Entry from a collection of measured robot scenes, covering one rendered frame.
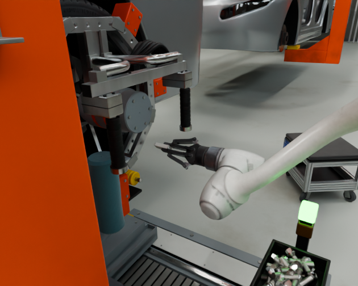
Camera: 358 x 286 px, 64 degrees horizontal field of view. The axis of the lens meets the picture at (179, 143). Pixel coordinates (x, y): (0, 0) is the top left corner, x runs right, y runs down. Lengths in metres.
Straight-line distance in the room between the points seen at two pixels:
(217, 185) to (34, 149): 0.61
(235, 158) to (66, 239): 0.68
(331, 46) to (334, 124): 3.50
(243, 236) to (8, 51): 1.53
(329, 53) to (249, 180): 3.58
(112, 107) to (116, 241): 0.79
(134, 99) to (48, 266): 0.57
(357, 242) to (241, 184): 1.12
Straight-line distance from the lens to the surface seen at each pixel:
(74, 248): 0.41
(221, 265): 1.42
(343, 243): 1.82
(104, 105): 0.68
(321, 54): 4.31
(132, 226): 1.41
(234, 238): 1.68
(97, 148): 1.14
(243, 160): 0.96
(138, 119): 0.88
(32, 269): 0.38
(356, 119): 0.80
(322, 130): 0.82
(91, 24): 0.94
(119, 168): 0.74
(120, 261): 1.34
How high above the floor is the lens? 1.11
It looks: 24 degrees down
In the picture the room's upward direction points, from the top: 2 degrees counter-clockwise
